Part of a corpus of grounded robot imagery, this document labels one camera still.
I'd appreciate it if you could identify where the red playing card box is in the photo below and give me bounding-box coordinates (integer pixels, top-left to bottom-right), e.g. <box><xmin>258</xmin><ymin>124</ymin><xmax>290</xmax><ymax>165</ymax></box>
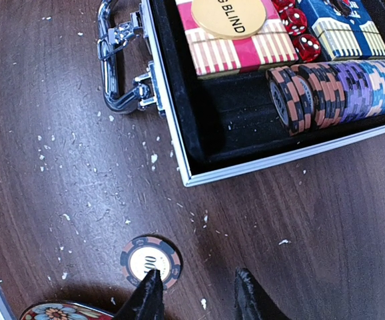
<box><xmin>176</xmin><ymin>0</ymin><xmax>298</xmax><ymax>79</ymax></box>

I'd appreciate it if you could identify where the purple chip stack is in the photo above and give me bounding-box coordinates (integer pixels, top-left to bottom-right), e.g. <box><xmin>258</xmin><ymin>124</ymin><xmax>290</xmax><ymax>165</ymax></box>
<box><xmin>328</xmin><ymin>61</ymin><xmax>373</xmax><ymax>123</ymax></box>

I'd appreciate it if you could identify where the yellow big blind button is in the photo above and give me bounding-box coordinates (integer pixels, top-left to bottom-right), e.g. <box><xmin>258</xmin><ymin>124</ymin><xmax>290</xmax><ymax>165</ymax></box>
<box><xmin>191</xmin><ymin>0</ymin><xmax>267</xmax><ymax>39</ymax></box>

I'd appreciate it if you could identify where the aluminium poker case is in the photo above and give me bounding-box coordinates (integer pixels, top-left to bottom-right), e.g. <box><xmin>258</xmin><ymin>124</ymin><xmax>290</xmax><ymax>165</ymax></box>
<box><xmin>97</xmin><ymin>1</ymin><xmax>385</xmax><ymax>187</ymax></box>

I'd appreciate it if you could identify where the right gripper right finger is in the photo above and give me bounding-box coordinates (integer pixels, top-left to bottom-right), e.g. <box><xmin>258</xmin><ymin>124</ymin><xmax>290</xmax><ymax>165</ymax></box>
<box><xmin>234</xmin><ymin>268</ymin><xmax>290</xmax><ymax>320</ymax></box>

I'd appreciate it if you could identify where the blue playing card box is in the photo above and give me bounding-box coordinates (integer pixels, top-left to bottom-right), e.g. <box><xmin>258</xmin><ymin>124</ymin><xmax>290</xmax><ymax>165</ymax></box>
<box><xmin>296</xmin><ymin>0</ymin><xmax>385</xmax><ymax>61</ymax></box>

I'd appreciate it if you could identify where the red floral plate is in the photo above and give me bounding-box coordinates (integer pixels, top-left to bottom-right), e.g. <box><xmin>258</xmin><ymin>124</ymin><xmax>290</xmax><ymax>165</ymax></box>
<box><xmin>20</xmin><ymin>302</ymin><xmax>113</xmax><ymax>320</ymax></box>

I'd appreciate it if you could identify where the black orange chip stack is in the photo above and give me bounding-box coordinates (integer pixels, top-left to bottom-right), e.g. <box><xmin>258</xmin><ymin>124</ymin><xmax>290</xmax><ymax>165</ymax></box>
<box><xmin>266</xmin><ymin>63</ymin><xmax>346</xmax><ymax>136</ymax></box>

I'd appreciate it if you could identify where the red translucent die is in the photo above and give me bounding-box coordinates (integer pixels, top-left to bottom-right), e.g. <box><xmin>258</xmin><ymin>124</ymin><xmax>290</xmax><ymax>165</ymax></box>
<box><xmin>280</xmin><ymin>7</ymin><xmax>308</xmax><ymax>36</ymax></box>
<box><xmin>272</xmin><ymin>0</ymin><xmax>296</xmax><ymax>14</ymax></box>
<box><xmin>292</xmin><ymin>33</ymin><xmax>321</xmax><ymax>63</ymax></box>

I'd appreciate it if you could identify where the black orange poker chip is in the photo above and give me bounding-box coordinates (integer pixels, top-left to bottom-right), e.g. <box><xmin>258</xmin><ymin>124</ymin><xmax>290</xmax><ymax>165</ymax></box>
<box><xmin>120</xmin><ymin>235</ymin><xmax>183</xmax><ymax>290</ymax></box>

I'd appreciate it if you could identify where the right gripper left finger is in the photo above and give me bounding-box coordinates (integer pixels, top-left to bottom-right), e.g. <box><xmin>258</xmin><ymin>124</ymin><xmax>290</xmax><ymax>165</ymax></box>
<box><xmin>113</xmin><ymin>269</ymin><xmax>165</xmax><ymax>320</ymax></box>

